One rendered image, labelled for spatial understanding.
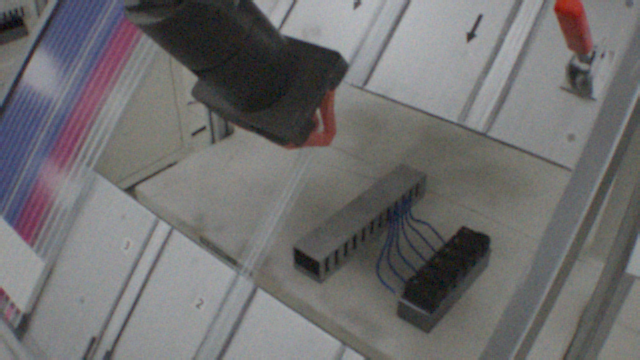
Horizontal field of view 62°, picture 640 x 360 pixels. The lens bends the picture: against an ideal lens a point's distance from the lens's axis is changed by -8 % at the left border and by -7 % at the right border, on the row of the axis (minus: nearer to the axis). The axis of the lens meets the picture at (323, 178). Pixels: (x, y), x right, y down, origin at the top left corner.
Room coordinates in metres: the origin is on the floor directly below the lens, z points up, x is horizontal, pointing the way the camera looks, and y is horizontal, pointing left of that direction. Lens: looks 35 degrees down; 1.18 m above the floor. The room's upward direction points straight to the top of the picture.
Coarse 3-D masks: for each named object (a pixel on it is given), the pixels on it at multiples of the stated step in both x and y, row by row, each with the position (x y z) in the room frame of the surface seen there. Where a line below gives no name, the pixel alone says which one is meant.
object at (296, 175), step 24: (384, 0) 0.46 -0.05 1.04; (384, 24) 0.44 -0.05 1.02; (360, 48) 0.43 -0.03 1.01; (360, 72) 0.42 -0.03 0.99; (336, 96) 0.41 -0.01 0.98; (336, 120) 0.40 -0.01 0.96; (288, 168) 0.37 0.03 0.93; (288, 192) 0.36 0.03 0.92; (264, 216) 0.35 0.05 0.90; (264, 240) 0.33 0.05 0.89; (240, 264) 0.33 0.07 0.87; (240, 288) 0.31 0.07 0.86; (216, 312) 0.30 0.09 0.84; (216, 336) 0.29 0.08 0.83
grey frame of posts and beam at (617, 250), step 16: (208, 112) 0.94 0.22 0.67; (208, 128) 0.94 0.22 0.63; (224, 128) 0.93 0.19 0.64; (208, 144) 0.94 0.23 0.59; (624, 224) 0.46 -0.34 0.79; (624, 240) 0.46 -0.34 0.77; (608, 256) 0.46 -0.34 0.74; (608, 272) 0.46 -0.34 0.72; (608, 288) 0.45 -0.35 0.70; (624, 288) 0.44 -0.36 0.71; (592, 304) 0.46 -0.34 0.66; (592, 320) 0.46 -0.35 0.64; (608, 320) 0.44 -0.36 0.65; (0, 336) 0.55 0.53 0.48; (576, 336) 0.46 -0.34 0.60; (576, 352) 0.46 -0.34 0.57; (592, 352) 0.44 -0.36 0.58
